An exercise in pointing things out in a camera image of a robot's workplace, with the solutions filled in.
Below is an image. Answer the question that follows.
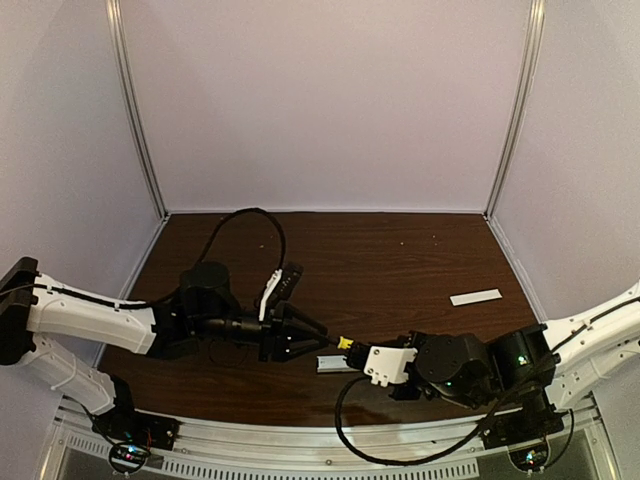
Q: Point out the aluminium corner post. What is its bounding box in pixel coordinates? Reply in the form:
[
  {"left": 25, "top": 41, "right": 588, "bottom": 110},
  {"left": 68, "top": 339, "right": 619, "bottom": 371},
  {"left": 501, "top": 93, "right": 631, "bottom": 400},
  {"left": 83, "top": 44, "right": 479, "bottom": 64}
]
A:
[
  {"left": 484, "top": 0, "right": 546, "bottom": 222},
  {"left": 105, "top": 0, "right": 169, "bottom": 221}
]

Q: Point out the aluminium front rail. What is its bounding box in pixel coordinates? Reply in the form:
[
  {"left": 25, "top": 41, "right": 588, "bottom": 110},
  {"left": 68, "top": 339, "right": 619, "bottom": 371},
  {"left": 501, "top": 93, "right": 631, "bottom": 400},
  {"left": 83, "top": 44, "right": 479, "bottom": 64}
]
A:
[{"left": 35, "top": 398, "right": 620, "bottom": 479}]

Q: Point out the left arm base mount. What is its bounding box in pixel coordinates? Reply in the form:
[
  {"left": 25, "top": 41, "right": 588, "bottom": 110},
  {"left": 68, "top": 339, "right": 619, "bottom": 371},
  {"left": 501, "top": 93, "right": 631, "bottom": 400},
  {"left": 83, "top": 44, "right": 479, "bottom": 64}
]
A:
[{"left": 92, "top": 409, "right": 181, "bottom": 451}]

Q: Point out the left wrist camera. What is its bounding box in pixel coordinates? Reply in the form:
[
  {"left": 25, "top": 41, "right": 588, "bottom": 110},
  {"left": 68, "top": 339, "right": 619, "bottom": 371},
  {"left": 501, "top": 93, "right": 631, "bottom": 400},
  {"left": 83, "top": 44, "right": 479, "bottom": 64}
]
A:
[{"left": 258, "top": 262, "right": 304, "bottom": 322}]

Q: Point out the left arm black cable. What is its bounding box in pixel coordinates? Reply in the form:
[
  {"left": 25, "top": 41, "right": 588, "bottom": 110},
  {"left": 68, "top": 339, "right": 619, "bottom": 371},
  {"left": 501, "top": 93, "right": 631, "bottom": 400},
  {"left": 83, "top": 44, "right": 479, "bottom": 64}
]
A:
[{"left": 164, "top": 208, "right": 287, "bottom": 306}]

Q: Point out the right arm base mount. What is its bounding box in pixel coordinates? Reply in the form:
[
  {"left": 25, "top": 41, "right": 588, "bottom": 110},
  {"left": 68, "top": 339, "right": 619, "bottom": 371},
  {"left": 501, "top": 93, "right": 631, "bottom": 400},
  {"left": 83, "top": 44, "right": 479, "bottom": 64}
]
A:
[{"left": 480, "top": 407, "right": 565, "bottom": 450}]

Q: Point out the aluminium corner post right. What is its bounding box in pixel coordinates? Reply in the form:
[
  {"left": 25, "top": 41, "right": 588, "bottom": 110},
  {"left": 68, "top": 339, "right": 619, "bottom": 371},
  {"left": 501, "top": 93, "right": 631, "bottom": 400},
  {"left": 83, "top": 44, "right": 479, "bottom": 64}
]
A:
[{"left": 484, "top": 0, "right": 546, "bottom": 222}]

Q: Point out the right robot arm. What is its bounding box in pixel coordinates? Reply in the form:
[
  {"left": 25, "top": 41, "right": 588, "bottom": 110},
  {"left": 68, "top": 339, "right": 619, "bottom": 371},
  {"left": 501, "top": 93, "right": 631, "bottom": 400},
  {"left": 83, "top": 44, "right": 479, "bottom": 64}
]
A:
[{"left": 338, "top": 284, "right": 639, "bottom": 412}]

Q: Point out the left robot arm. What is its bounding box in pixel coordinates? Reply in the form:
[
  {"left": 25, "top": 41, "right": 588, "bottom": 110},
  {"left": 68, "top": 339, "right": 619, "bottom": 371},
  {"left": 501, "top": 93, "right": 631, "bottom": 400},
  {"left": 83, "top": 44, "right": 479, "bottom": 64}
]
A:
[{"left": 1, "top": 257, "right": 331, "bottom": 448}]

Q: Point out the perforated cable tray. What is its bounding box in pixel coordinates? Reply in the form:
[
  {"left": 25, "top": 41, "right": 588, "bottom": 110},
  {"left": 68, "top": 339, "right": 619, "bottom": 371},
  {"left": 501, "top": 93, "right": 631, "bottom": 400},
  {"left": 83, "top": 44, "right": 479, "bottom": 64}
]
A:
[{"left": 56, "top": 434, "right": 480, "bottom": 479}]

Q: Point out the white remote control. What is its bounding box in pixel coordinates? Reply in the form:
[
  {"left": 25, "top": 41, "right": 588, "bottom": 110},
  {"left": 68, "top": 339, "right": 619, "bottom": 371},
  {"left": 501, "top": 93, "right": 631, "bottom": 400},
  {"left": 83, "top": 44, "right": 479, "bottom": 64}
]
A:
[{"left": 316, "top": 355, "right": 355, "bottom": 374}]

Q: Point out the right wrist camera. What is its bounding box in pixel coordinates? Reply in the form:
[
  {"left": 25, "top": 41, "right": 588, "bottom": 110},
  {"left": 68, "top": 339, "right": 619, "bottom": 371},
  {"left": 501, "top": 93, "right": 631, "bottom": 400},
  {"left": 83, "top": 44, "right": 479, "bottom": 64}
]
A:
[{"left": 363, "top": 346, "right": 418, "bottom": 388}]

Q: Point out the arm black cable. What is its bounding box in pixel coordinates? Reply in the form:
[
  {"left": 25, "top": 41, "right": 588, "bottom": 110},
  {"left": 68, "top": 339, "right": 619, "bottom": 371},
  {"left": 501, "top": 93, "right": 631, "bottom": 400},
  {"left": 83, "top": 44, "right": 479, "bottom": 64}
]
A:
[
  {"left": 164, "top": 208, "right": 287, "bottom": 306},
  {"left": 333, "top": 349, "right": 561, "bottom": 465}
]

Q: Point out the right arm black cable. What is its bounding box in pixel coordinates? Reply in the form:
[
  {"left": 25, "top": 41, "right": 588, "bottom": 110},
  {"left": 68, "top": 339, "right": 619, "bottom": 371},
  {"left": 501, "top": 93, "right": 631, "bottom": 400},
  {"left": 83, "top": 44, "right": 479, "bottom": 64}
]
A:
[{"left": 333, "top": 349, "right": 561, "bottom": 465}]

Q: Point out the white battery cover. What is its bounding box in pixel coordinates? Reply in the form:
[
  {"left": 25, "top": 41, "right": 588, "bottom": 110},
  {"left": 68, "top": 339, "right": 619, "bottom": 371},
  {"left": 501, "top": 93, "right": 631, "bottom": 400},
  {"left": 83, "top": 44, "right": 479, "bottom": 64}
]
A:
[{"left": 450, "top": 289, "right": 502, "bottom": 307}]

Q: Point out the aluminium corner post left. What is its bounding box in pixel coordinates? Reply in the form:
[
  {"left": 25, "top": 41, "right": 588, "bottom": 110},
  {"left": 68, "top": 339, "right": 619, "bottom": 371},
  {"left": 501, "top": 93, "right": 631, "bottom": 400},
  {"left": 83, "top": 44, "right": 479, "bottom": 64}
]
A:
[{"left": 105, "top": 0, "right": 169, "bottom": 221}]

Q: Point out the yellow handled screwdriver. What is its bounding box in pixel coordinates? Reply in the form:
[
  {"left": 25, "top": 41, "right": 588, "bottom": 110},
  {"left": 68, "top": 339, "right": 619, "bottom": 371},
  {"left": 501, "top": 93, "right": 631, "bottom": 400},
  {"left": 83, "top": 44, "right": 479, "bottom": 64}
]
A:
[{"left": 319, "top": 335, "right": 354, "bottom": 350}]

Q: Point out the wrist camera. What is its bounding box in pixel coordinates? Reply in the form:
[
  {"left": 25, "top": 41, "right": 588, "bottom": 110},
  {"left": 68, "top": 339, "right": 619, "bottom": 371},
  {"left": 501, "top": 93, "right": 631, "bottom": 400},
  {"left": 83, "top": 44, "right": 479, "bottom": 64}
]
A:
[
  {"left": 363, "top": 346, "right": 418, "bottom": 388},
  {"left": 258, "top": 262, "right": 304, "bottom": 322}
]

